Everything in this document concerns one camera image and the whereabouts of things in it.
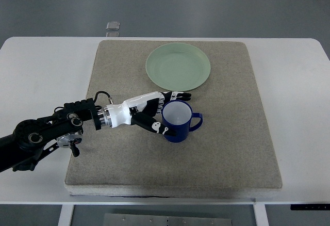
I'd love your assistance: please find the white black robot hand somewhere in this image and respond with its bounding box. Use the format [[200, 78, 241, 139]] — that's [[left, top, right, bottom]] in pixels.
[[98, 91, 191, 136]]

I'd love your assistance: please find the blue mug white inside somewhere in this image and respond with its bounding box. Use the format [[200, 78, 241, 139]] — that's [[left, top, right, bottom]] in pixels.
[[161, 100, 203, 143]]

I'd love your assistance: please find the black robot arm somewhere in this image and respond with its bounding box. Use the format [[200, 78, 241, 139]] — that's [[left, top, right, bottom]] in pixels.
[[1, 91, 112, 172]]

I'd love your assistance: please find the light green plate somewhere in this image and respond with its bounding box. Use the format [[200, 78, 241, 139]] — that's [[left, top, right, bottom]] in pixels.
[[145, 42, 211, 91]]

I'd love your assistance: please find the metal floor socket plate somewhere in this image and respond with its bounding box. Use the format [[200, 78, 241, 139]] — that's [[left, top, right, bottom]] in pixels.
[[106, 21, 120, 30]]

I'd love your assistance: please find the beige fabric mat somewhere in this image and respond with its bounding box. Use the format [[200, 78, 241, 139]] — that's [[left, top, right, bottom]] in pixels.
[[64, 41, 282, 199]]

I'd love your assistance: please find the black table control panel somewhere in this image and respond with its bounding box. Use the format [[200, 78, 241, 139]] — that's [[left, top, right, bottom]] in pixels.
[[290, 204, 330, 211]]

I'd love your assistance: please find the white table leg frame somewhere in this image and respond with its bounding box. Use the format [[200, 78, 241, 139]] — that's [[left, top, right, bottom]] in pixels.
[[58, 202, 269, 226]]

